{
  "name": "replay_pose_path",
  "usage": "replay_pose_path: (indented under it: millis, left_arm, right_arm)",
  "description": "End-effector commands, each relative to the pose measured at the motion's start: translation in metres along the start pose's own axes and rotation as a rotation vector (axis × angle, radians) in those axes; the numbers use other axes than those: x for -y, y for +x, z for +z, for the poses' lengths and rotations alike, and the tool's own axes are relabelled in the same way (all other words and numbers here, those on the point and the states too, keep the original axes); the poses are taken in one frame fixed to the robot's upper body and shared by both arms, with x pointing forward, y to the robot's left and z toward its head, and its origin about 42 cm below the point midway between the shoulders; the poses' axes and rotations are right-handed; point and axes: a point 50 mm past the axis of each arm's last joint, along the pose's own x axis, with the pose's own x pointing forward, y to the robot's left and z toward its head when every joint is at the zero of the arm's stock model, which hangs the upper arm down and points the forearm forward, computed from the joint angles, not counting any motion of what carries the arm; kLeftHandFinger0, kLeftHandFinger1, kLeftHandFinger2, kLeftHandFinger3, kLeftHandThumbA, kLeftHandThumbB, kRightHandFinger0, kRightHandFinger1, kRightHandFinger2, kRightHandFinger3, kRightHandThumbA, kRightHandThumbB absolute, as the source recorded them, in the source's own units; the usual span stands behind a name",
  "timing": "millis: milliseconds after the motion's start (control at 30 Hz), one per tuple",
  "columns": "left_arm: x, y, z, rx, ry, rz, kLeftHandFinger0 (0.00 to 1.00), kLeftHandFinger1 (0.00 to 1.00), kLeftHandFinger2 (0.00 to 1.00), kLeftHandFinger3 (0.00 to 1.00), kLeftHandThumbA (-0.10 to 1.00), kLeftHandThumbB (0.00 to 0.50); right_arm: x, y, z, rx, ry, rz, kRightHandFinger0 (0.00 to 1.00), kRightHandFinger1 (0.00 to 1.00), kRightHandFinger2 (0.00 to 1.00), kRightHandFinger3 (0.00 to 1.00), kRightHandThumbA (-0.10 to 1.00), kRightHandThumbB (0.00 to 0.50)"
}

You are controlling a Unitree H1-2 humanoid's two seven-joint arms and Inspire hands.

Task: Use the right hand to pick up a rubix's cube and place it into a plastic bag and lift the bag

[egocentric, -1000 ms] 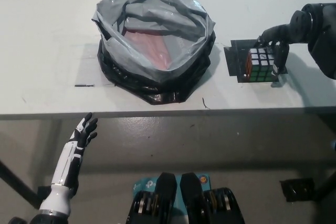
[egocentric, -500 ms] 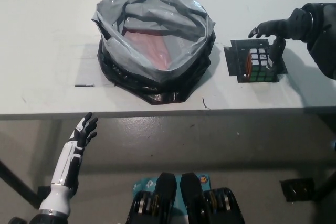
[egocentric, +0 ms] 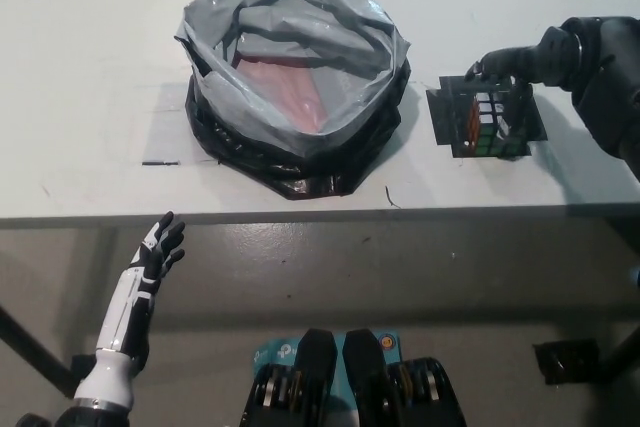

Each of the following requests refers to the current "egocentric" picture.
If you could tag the dark right robot hand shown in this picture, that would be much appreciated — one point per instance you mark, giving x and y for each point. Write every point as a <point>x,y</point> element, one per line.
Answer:
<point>530,62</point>

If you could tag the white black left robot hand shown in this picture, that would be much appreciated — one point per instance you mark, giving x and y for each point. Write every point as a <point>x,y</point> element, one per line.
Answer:
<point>132,297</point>

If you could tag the rubik's cube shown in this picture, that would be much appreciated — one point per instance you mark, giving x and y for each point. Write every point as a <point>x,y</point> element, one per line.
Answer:
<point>485,112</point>

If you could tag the grey and black plastic bag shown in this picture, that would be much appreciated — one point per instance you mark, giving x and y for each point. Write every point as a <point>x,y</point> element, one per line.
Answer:
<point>280,22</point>

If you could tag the black tape square patch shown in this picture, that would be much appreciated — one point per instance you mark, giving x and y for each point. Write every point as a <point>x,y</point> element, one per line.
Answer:
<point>442,117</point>

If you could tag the black table leg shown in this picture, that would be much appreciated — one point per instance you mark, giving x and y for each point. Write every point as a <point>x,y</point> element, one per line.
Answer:
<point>625,352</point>
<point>30,347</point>

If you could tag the clear tape rectangle patch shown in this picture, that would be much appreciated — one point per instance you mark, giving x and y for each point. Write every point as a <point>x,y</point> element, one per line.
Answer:
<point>165,127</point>

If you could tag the red plastic sheet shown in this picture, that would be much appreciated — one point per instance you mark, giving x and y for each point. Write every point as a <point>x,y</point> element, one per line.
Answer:
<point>280,97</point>

